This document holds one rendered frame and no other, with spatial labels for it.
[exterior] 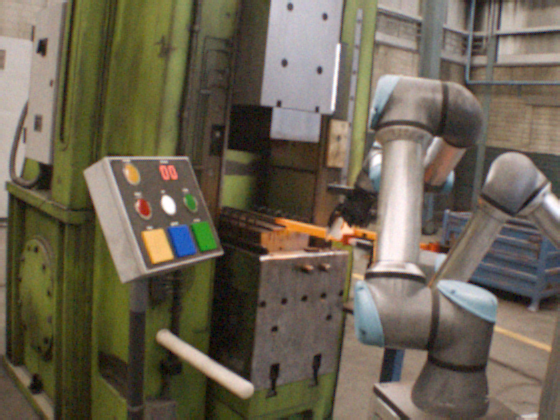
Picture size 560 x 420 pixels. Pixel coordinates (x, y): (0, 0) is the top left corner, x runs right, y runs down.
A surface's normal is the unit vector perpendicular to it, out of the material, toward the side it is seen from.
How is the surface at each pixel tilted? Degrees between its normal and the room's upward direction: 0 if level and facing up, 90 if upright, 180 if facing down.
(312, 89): 90
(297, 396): 90
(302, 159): 90
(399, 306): 67
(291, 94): 90
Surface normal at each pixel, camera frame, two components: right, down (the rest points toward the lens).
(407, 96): -0.04, -0.28
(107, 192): -0.42, 0.07
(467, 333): -0.07, 0.11
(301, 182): -0.76, 0.00
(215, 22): 0.64, 0.15
